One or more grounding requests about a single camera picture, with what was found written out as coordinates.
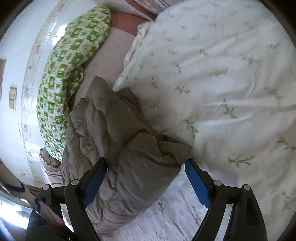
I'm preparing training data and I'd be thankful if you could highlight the grey-brown hooded puffer jacket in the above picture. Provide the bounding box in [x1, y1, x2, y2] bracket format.
[61, 77, 192, 235]

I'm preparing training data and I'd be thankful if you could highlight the striped pillow at right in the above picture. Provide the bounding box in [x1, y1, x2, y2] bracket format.
[39, 148, 64, 188]

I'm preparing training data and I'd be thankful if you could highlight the pink bed sheet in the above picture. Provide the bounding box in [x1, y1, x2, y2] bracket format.
[69, 13, 147, 109]

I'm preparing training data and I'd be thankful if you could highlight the white floral quilt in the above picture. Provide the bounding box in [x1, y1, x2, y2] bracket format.
[113, 1, 295, 240]

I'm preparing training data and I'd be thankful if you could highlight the green checkered pillow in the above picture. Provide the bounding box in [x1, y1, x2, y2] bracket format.
[37, 5, 111, 161]

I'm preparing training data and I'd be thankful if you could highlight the wall socket plate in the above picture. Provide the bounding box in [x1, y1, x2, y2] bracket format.
[9, 86, 17, 109]

